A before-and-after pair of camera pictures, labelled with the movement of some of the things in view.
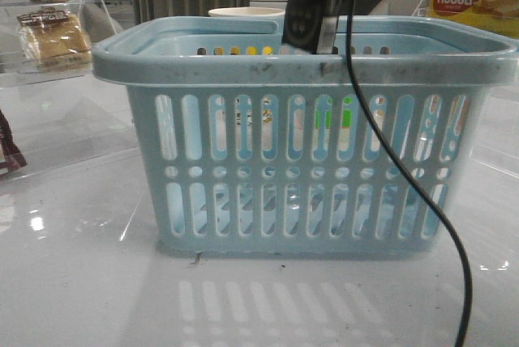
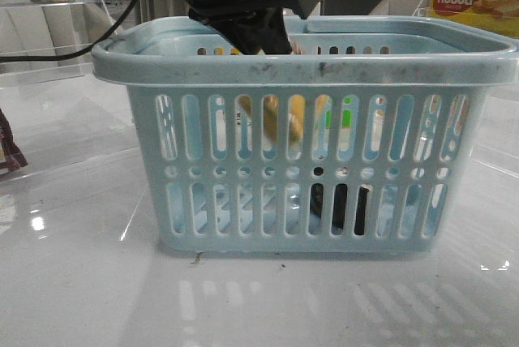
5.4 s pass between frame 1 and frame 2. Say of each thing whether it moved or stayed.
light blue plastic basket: stayed
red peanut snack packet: stayed
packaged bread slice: moved
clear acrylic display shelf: stayed
